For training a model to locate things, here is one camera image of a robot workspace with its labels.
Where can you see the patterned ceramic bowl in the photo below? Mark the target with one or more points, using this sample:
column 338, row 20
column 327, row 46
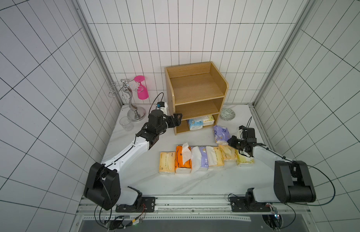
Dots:
column 227, row 114

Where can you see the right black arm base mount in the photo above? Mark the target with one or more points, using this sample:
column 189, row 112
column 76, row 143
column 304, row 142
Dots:
column 247, row 203

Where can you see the silver glass holder stand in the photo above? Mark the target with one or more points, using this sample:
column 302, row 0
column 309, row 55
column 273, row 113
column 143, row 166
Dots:
column 135, row 113

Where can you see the blue tissue pack bottom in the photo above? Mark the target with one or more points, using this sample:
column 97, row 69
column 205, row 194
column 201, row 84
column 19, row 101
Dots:
column 195, row 124

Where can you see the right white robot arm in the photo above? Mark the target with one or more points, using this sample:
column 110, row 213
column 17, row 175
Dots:
column 291, row 181

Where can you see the purple tissue pack bottom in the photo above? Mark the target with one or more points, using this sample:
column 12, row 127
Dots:
column 221, row 135

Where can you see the clear plastic cup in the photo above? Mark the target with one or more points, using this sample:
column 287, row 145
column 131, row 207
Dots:
column 126, row 123

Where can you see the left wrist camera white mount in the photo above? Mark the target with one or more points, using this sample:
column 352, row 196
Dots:
column 163, row 106

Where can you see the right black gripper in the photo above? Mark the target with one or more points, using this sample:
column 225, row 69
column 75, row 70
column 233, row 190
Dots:
column 236, row 142

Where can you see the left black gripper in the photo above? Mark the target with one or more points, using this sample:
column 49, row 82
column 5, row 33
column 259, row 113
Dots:
column 177, row 121

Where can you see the yellow-white tissue pack bottom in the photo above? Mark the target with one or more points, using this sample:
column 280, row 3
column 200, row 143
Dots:
column 207, row 120

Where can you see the beige tissue pack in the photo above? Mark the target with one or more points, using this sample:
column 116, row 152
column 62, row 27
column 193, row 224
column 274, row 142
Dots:
column 228, row 153
column 215, row 158

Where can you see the white-yellow tissue pack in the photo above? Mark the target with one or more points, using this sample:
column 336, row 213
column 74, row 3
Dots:
column 243, row 159

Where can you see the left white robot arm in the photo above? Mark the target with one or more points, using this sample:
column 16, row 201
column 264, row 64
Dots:
column 103, row 186

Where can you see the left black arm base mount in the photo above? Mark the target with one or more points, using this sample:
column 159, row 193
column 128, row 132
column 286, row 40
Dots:
column 132, row 200

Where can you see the yellow tissue pack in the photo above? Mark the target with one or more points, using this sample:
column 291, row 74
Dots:
column 167, row 163

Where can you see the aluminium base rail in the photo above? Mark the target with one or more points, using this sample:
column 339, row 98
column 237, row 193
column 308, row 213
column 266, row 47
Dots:
column 176, row 207

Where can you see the pink wine glass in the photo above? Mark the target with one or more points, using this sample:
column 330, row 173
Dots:
column 142, row 91

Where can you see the purple tissue pack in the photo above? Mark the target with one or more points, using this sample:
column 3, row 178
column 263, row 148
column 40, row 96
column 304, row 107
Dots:
column 221, row 135
column 199, row 159

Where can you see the orange tissue pack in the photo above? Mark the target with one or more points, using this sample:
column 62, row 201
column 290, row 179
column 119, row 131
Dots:
column 183, row 163

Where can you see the wooden three-tier shelf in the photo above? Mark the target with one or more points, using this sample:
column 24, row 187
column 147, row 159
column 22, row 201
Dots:
column 195, row 90

